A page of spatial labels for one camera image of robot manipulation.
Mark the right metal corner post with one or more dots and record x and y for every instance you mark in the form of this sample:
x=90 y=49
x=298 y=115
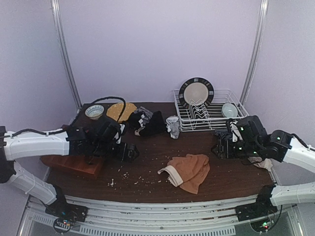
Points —
x=261 y=22

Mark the black underwear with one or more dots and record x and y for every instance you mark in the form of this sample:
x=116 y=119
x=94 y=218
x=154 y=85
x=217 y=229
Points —
x=154 y=127

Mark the light green bowl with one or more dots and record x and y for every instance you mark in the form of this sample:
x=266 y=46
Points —
x=229 y=110

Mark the white wire dish rack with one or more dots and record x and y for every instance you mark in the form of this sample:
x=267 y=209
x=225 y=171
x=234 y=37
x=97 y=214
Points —
x=207 y=118

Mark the blue striped underwear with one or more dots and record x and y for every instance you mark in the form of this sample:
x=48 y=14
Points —
x=223 y=133

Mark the black rimmed beige plate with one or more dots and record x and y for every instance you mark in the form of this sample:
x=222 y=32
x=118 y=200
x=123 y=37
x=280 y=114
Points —
x=196 y=92

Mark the metal corner post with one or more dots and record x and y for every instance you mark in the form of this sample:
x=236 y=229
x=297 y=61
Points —
x=65 y=57
x=261 y=22

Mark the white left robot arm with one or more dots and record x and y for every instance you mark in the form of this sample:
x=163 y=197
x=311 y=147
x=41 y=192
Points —
x=33 y=143

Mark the blue patterned bowl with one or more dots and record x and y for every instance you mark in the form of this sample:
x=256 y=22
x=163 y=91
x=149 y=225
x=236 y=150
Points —
x=94 y=112

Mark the grey underwear pile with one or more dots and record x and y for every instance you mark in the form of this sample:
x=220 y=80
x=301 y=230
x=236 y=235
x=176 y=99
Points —
x=145 y=115

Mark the grey white underwear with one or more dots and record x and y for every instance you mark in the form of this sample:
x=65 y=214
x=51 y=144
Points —
x=173 y=126

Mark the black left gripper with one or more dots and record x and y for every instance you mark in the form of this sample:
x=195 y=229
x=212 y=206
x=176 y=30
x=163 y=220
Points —
x=127 y=152

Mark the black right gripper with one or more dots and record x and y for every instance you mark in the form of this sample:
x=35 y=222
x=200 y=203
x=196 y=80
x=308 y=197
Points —
x=220 y=150

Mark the left metal corner post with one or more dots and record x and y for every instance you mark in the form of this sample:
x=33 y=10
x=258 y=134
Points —
x=65 y=57

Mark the pink beige underwear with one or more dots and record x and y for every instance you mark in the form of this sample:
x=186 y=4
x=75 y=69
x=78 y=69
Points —
x=258 y=162

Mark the brown wooden organizer box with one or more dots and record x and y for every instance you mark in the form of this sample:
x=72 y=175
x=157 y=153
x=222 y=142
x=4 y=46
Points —
x=81 y=161

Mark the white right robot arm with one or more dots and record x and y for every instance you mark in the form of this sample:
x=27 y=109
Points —
x=294 y=170

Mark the tan brown boxer underwear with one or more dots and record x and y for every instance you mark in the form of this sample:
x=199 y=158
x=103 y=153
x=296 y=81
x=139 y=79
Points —
x=187 y=172

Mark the metal front rail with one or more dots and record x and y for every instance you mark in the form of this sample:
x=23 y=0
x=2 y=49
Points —
x=107 y=218

